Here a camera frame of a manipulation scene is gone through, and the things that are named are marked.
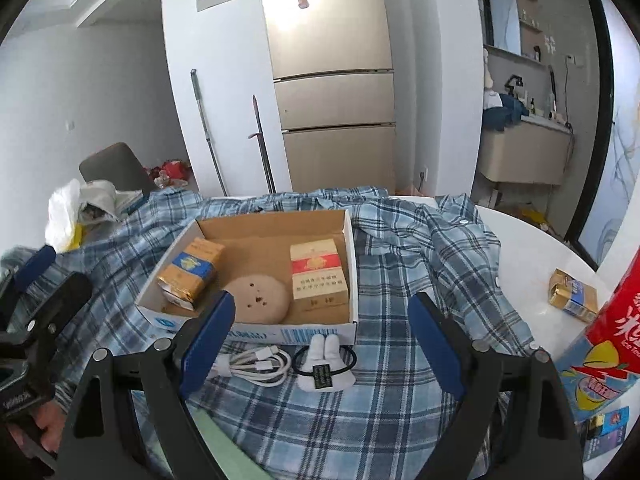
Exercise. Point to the green mat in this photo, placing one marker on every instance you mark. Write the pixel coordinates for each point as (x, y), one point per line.
(215, 440)

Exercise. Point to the round brown cookie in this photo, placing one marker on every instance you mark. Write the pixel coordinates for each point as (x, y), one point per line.
(257, 297)

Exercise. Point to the person's left hand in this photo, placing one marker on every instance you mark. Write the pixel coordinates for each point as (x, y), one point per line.
(49, 427)

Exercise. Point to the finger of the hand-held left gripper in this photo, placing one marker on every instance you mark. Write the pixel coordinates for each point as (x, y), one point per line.
(35, 267)
(62, 300)

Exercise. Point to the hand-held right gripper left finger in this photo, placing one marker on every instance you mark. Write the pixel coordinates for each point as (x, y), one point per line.
(207, 345)

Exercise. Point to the red white cigarette pack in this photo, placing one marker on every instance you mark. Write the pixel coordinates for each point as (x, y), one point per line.
(320, 275)

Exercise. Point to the bathroom mirror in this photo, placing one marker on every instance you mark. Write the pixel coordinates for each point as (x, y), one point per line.
(502, 20)

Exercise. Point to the yellow plastic bag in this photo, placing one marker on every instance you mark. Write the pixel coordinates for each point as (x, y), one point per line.
(74, 240)

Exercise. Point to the gold blue cigarette pack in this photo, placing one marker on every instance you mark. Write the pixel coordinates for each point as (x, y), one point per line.
(572, 295)
(187, 272)

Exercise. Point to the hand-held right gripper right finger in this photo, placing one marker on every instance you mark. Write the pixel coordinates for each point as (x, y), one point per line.
(435, 350)

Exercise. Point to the grey white plastic bag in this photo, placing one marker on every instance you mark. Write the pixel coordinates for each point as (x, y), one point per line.
(107, 197)

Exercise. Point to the small blue box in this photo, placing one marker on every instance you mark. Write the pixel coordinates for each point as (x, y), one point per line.
(602, 432)

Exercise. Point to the beige vanity cabinet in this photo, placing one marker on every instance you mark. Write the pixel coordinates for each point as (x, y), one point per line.
(525, 155)

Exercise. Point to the wall shelf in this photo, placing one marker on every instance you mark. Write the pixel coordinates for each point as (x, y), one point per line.
(531, 25)

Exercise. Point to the gold refrigerator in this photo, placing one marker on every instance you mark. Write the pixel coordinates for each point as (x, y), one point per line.
(330, 85)

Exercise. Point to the red items on floor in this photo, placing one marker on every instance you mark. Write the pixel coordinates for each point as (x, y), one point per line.
(170, 172)

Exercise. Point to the cardboard box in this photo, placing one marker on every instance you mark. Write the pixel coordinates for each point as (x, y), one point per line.
(260, 255)

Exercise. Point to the blue plaid shirt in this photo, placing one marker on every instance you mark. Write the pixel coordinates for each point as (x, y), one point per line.
(380, 285)

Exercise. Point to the blue cloth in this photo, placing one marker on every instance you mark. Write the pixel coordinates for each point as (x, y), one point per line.
(505, 112)

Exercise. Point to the black door frame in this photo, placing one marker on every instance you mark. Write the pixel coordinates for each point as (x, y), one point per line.
(597, 135)

